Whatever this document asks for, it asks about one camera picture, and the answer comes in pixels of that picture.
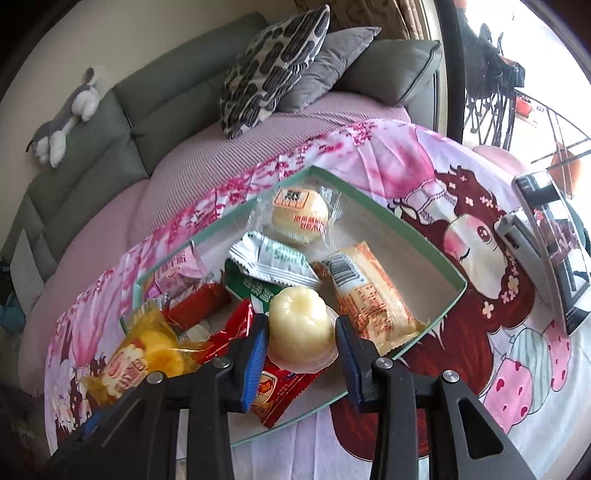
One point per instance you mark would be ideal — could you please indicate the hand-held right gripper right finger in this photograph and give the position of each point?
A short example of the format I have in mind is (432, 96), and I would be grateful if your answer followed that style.
(351, 364)

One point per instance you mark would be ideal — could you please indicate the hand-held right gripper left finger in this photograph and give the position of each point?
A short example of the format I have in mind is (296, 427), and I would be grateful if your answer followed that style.
(254, 364)

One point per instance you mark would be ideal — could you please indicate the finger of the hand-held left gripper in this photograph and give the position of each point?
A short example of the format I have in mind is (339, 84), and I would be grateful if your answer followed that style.
(87, 423)

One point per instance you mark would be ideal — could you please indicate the red peanut packet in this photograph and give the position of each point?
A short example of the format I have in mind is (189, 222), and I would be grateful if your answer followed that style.
(277, 392)

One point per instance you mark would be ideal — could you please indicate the orange bread packet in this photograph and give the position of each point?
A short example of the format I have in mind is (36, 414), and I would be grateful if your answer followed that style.
(374, 300)

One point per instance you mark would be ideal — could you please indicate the yellow cake packet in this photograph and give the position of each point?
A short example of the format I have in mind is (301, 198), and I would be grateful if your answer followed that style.
(138, 360)

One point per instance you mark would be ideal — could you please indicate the red white snack packet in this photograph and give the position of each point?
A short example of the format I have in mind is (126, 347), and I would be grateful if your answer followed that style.
(198, 304)

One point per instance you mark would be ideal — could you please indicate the silver green snack packet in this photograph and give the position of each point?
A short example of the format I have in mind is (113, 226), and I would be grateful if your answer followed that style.
(272, 258)

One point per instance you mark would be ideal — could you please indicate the pink snack packet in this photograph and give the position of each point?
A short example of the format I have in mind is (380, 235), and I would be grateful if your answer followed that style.
(173, 272)

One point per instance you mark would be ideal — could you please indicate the teal box lid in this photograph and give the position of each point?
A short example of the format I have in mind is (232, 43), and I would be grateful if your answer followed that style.
(369, 230)

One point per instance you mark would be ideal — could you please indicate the clear steamed bun packet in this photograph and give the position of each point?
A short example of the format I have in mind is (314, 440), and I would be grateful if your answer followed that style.
(298, 219)

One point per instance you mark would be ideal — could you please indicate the blue plush toy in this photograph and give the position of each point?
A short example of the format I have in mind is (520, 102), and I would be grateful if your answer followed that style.
(11, 318)

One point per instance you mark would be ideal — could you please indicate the light grey pillow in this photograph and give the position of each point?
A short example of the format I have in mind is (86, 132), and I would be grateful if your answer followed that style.
(23, 267)

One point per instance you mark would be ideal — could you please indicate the pink sofa cover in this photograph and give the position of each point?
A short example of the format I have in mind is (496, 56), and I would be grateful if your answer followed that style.
(207, 184)

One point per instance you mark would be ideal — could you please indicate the silver phone stand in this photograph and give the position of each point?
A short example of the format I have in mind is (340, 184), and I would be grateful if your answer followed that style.
(521, 235)

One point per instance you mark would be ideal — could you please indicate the printed pink blanket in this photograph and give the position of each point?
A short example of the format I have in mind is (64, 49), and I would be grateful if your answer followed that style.
(461, 161)

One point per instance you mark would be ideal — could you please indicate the black smartphone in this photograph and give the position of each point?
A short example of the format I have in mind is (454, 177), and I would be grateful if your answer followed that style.
(554, 240)

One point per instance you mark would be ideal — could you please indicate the pink stool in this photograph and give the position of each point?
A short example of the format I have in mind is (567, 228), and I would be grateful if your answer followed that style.
(498, 157)

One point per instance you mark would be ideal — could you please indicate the grey sofa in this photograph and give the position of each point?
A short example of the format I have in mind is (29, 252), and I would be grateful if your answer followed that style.
(171, 97)

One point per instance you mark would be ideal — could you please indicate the black white patterned pillow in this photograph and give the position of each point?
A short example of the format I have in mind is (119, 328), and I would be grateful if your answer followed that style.
(272, 69)

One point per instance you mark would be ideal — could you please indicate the metal balcony railing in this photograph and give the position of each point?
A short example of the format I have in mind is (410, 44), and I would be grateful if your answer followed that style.
(563, 152)

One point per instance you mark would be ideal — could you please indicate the grey white plush toy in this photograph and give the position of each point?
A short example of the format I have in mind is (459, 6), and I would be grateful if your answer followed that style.
(69, 110)

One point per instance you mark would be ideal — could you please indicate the patterned beige curtain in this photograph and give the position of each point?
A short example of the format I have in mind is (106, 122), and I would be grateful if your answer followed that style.
(406, 18)

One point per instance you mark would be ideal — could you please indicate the dark window frame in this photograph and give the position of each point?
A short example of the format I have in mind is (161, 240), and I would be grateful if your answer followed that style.
(455, 69)

